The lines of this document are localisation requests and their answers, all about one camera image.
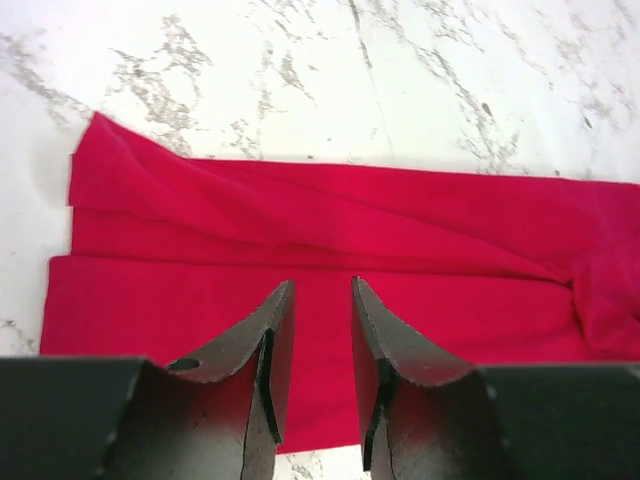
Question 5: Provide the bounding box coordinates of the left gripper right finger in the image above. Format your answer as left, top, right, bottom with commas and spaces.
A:
351, 277, 505, 479

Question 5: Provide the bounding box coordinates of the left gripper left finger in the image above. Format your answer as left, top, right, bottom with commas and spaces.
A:
107, 281, 295, 479

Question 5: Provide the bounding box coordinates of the red t shirt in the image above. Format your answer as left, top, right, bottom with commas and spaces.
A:
40, 114, 639, 452

